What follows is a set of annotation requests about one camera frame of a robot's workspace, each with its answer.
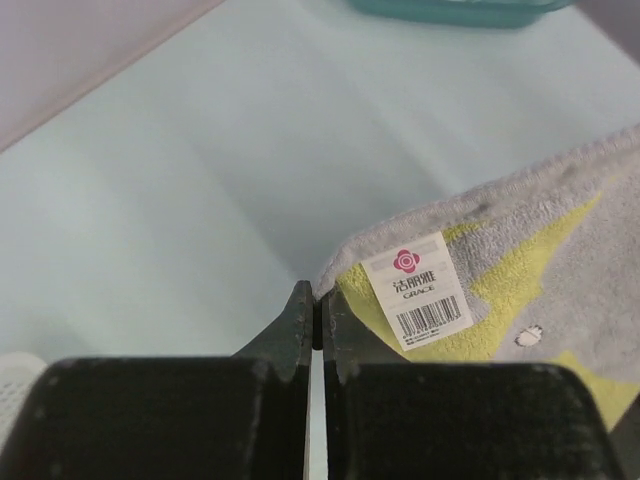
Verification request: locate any white perforated plastic basket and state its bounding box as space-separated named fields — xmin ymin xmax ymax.
xmin=0 ymin=352 xmax=47 ymax=445

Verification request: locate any grey yellow towel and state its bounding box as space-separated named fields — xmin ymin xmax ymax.
xmin=312 ymin=127 xmax=639 ymax=427

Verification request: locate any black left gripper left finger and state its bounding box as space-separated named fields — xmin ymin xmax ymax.
xmin=1 ymin=281 xmax=313 ymax=480

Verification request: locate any teal plastic basin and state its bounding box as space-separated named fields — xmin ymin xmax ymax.
xmin=348 ymin=0 xmax=572 ymax=29

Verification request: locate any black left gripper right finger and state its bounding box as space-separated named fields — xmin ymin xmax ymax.
xmin=319 ymin=292 xmax=624 ymax=479

